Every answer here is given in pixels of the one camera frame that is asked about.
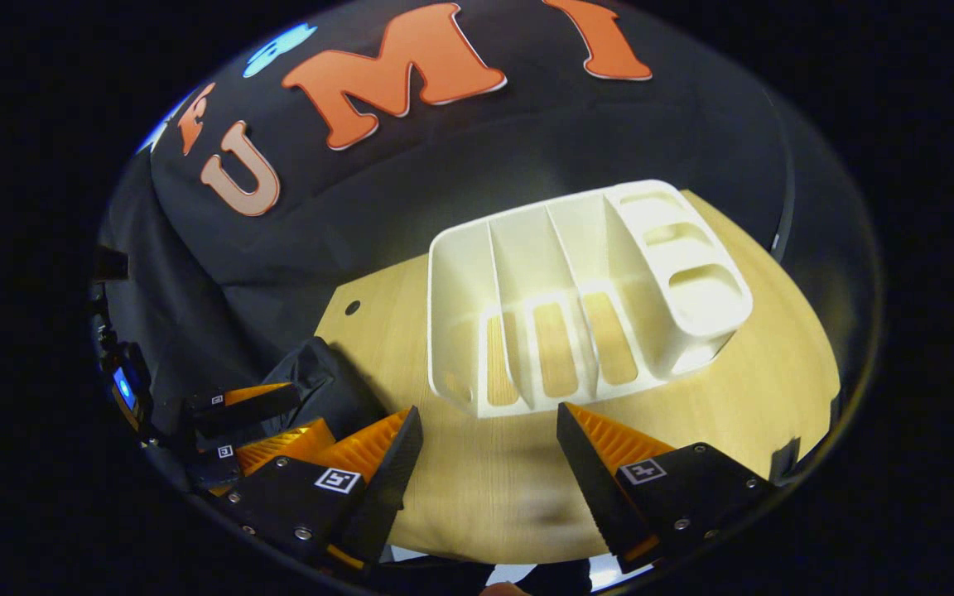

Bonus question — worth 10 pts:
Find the black schoolbag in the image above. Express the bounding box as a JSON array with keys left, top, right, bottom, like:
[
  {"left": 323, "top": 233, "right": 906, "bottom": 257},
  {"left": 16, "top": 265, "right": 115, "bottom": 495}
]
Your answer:
[{"left": 266, "top": 335, "right": 388, "bottom": 441}]

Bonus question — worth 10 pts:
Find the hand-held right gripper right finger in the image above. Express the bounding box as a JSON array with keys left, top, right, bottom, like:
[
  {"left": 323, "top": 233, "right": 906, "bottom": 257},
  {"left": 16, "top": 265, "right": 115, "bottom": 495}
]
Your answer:
[{"left": 557, "top": 403, "right": 776, "bottom": 574}]

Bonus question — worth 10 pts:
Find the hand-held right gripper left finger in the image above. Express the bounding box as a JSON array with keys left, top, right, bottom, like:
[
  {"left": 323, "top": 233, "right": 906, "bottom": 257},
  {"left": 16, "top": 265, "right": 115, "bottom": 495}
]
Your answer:
[{"left": 224, "top": 406, "right": 425, "bottom": 573}]

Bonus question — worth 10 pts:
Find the white bookshelf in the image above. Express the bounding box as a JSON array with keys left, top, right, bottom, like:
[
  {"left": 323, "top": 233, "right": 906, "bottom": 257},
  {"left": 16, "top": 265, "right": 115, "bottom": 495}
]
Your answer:
[{"left": 427, "top": 180, "right": 754, "bottom": 420}]

